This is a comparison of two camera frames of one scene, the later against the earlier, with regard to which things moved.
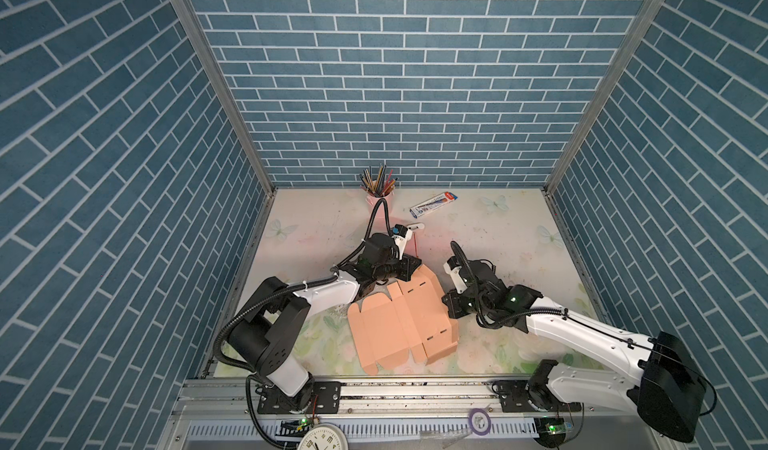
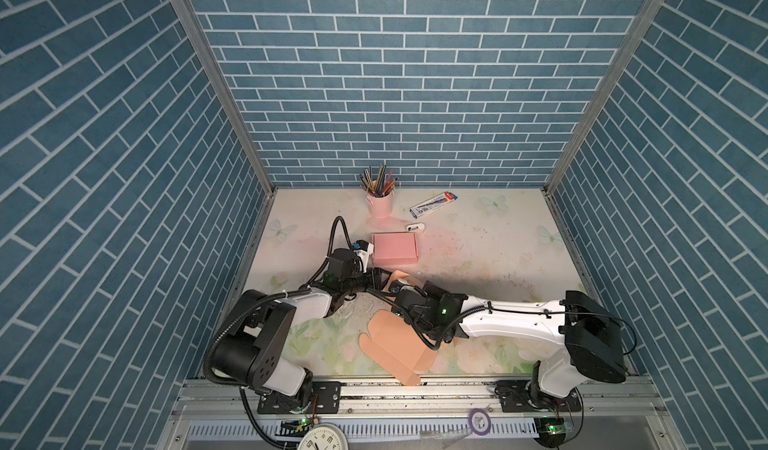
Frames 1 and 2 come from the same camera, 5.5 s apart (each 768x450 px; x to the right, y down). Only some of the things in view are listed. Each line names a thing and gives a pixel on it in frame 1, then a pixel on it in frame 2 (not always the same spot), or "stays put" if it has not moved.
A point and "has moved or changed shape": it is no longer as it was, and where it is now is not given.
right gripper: x=450 y=303 -> x=430 y=291
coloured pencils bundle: x=382 y=185 stays put
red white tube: x=420 y=209 stays put
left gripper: x=408 y=269 -> x=376 y=274
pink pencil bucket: x=380 y=210 stays put
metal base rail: x=227 y=414 stays put
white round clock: x=324 y=437 stays put
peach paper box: x=416 y=319 has moved or changed shape
